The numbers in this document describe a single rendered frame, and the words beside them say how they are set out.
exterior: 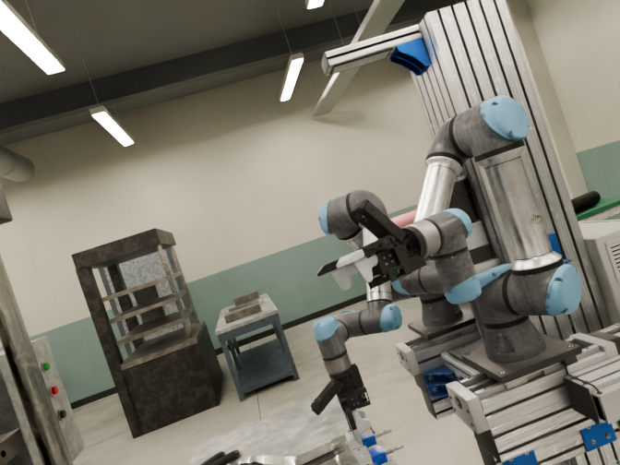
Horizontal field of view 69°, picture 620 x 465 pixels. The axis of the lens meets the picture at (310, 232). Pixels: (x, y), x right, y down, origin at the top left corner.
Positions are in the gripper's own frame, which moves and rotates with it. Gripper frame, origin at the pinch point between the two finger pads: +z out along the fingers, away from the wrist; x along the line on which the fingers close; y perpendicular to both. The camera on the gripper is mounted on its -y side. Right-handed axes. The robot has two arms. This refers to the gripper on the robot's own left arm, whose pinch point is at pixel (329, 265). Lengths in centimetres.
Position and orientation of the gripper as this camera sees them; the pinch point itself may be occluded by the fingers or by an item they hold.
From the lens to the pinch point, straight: 80.7
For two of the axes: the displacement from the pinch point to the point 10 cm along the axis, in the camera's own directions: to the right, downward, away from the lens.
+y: 3.9, 9.2, -1.0
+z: -8.0, 2.8, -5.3
